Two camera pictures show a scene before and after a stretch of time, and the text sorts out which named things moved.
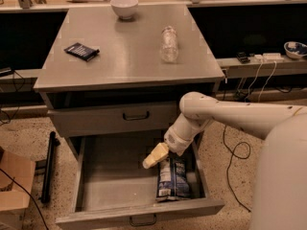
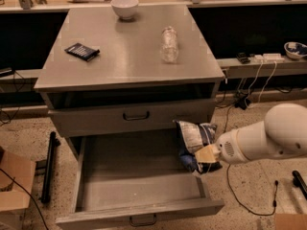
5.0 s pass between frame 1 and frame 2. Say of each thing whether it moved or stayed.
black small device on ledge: stayed
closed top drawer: stayed
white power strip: stayed
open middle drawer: stayed
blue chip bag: moved
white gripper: moved
